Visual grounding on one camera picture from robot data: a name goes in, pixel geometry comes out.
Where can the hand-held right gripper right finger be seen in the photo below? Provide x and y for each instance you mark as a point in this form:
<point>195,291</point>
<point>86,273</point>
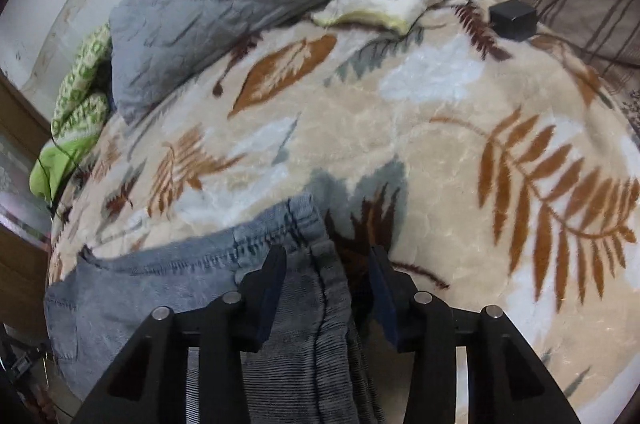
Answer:
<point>386,309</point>

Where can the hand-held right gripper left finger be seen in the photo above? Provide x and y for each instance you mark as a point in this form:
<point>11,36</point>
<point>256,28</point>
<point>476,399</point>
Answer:
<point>270,304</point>

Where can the grey denim pants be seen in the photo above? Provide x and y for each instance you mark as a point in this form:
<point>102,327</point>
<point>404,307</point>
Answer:
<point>165,284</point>

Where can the beige leaf-print blanket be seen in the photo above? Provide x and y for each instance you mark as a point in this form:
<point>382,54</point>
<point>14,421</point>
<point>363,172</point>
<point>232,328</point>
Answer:
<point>380,144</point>

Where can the green leaf-print pillow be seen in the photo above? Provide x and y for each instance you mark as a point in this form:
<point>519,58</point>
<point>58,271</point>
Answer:
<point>75,104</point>

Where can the wooden cabinet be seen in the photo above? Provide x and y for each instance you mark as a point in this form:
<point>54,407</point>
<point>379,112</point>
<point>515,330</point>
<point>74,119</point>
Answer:
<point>15,119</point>

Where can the black power adapter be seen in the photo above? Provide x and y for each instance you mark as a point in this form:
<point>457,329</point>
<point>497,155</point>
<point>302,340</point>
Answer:
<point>512,20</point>

